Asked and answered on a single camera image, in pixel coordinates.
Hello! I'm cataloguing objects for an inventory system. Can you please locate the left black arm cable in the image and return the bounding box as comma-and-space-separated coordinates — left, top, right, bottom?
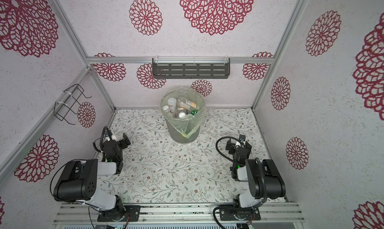
92, 126, 113, 162

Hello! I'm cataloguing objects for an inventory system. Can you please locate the grey slotted wall shelf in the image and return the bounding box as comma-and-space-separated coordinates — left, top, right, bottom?
152, 58, 231, 79

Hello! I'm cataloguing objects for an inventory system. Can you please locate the clear bottle orange label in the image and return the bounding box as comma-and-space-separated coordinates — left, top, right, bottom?
177, 97, 199, 111

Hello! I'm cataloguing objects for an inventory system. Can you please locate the grey mesh waste bin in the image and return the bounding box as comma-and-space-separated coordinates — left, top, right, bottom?
160, 89, 207, 144

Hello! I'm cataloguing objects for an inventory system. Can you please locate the translucent green bin liner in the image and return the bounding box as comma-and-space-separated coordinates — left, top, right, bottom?
159, 86, 207, 139

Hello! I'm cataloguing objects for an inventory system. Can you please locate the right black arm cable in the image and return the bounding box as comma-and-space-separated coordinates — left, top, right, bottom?
212, 136, 268, 229

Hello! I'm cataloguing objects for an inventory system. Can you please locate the black wire wall rack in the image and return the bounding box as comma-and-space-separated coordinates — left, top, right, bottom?
53, 83, 91, 125

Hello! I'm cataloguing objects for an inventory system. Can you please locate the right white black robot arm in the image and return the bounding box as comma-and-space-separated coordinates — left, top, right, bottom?
213, 135, 286, 222

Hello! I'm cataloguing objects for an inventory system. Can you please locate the white bottle red cap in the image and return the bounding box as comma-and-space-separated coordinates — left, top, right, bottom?
168, 97, 177, 114

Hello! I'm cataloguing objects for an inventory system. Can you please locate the clear bottle sunflower label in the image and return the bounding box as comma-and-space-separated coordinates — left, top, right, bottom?
176, 107, 188, 119

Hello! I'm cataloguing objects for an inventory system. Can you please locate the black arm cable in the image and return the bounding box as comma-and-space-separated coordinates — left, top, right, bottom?
212, 136, 268, 229
92, 126, 113, 162

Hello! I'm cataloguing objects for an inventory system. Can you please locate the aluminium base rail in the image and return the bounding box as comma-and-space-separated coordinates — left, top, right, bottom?
53, 203, 305, 226

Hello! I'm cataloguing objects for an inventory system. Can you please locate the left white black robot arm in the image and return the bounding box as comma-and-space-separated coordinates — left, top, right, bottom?
50, 126, 141, 224

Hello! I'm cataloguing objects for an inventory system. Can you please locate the clear bottle green white label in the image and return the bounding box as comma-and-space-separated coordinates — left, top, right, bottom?
162, 105, 172, 116

